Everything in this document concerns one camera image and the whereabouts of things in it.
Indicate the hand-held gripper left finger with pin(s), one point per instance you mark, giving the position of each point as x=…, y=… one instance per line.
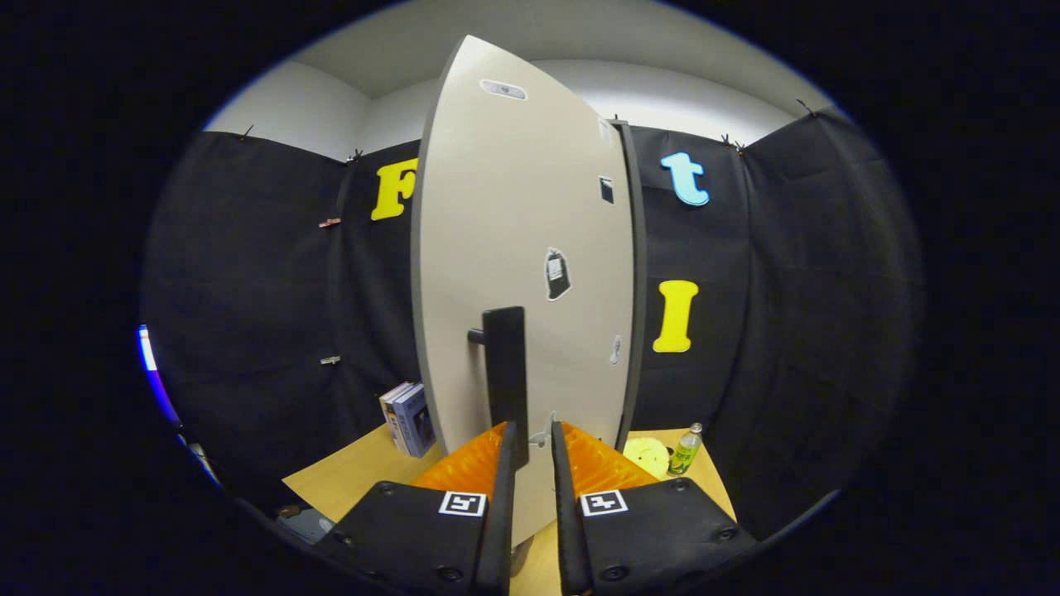
x=498, y=530

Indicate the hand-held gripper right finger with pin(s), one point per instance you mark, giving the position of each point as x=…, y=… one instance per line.
x=566, y=530

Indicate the yellow plush toy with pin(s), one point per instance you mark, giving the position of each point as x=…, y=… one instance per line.
x=646, y=457

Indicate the blue book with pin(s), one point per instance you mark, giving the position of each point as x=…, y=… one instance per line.
x=418, y=422

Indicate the green drink bottle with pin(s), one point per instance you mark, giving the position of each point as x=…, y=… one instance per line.
x=684, y=455

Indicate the black backdrop cloth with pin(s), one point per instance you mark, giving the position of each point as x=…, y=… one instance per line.
x=248, y=290

